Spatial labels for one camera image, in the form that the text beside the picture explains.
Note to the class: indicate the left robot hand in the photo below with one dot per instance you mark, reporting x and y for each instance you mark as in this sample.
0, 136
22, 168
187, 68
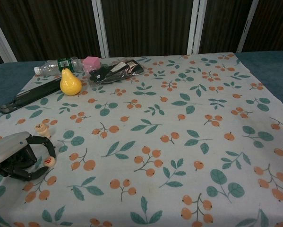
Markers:
9, 151

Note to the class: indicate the round wooden chess piece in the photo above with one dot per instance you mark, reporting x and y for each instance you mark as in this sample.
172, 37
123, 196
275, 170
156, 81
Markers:
42, 131
39, 126
49, 161
48, 136
45, 133

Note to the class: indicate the black folding stand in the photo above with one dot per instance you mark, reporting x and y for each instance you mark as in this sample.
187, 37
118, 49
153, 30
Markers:
37, 92

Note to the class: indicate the yellow toy pear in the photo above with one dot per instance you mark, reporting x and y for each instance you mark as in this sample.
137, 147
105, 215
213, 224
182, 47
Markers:
70, 85

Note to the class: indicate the clear bottle green label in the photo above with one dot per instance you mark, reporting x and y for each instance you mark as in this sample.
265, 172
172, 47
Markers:
49, 67

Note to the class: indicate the pink cube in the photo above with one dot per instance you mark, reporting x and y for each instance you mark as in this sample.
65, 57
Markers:
91, 63

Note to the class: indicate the black gloves in bag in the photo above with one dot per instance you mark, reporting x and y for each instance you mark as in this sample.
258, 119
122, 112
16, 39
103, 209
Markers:
113, 73

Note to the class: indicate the floral tablecloth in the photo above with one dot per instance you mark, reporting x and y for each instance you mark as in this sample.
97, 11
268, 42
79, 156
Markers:
155, 142

